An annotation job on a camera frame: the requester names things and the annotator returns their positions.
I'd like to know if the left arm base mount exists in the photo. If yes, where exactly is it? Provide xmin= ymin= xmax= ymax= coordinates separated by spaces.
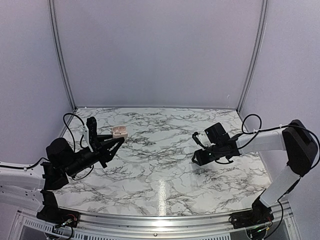
xmin=36 ymin=190 xmax=80 ymax=228

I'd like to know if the left aluminium corner post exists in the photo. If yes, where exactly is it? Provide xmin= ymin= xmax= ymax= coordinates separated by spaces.
xmin=47 ymin=0 xmax=77 ymax=111

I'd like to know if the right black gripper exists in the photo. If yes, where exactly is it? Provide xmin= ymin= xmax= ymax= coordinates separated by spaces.
xmin=192 ymin=143 xmax=223 ymax=166

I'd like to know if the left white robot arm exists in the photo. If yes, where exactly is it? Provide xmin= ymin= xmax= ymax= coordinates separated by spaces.
xmin=0 ymin=135 xmax=125 ymax=224

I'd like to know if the aluminium corner post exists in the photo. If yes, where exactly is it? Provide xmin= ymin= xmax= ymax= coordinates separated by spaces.
xmin=47 ymin=0 xmax=77 ymax=111
xmin=236 ymin=0 xmax=269 ymax=114

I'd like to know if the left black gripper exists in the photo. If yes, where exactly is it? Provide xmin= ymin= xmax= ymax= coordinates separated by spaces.
xmin=64 ymin=133 xmax=124 ymax=178

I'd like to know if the white round charging case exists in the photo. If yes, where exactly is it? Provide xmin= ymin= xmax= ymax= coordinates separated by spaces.
xmin=111 ymin=125 xmax=128 ymax=140

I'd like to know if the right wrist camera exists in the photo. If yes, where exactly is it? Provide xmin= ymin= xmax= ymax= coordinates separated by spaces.
xmin=192 ymin=132 xmax=211 ymax=149

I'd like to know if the aluminium front rail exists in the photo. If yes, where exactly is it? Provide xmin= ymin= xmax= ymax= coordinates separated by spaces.
xmin=8 ymin=201 xmax=302 ymax=240

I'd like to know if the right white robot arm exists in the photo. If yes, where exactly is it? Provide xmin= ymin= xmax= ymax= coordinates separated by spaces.
xmin=191 ymin=119 xmax=320 ymax=224

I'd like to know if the right aluminium corner post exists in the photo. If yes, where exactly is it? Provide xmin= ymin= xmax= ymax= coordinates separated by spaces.
xmin=236 ymin=0 xmax=269 ymax=114

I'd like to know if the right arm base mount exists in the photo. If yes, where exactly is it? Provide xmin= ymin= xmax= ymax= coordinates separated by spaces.
xmin=228 ymin=197 xmax=274 ymax=229

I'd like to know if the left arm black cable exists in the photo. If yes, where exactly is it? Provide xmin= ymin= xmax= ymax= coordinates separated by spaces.
xmin=22 ymin=113 xmax=95 ymax=180

